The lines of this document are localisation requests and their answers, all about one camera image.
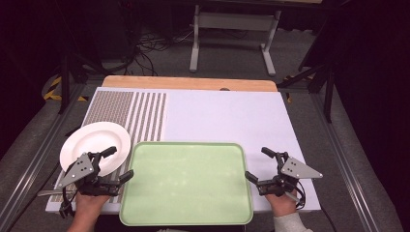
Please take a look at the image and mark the white metal desk frame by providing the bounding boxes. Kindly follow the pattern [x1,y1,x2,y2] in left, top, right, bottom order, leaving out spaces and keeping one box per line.
[189,4,282,77]

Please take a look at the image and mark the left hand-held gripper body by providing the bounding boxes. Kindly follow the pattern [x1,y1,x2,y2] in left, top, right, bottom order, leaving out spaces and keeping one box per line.
[57,151,120,198]

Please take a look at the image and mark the light green tray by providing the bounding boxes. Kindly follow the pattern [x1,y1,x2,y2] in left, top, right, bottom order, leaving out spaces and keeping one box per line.
[118,141,254,227]

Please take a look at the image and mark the person's left hand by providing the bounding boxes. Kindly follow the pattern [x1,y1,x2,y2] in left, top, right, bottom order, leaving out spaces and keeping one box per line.
[73,192,111,225]

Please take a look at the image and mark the yellow black hazard tape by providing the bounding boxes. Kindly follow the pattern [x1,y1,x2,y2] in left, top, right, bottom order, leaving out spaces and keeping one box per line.
[43,75,89,102]

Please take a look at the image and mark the white round plate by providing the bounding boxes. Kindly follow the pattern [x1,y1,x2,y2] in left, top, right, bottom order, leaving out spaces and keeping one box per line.
[59,121,132,178]

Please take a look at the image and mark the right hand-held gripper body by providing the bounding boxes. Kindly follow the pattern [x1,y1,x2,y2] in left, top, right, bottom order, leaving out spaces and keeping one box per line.
[257,151,324,197]

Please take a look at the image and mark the left hand-held gripper cable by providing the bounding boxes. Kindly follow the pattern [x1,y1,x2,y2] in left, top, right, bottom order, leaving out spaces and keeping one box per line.
[58,186,77,219]

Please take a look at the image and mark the brown striped placemat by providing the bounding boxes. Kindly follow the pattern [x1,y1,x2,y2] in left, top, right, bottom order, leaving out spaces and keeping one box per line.
[49,90,168,204]

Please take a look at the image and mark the black floor cables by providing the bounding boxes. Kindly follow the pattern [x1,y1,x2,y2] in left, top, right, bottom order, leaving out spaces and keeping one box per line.
[127,27,196,76]

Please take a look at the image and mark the person's right hand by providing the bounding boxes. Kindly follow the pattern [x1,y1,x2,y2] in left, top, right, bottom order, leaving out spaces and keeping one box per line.
[265,192,298,218]

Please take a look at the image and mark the right hand-held gripper cable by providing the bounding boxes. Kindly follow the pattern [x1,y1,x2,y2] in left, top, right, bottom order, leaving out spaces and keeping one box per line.
[289,179,308,211]

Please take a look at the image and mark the white table mat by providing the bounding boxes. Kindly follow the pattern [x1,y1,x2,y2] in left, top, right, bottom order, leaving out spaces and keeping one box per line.
[44,86,322,215]

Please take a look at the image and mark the aluminium floor rail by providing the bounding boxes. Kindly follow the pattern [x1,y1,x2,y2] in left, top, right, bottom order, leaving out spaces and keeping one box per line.
[309,92,383,232]
[0,82,86,228]

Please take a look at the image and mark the black tripod stand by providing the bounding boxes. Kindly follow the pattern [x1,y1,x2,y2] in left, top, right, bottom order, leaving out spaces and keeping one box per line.
[57,52,109,115]
[278,62,337,124]

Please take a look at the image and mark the hand-held gripper cable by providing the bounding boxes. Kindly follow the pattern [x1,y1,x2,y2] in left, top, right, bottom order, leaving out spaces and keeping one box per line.
[58,186,77,219]
[289,179,308,211]

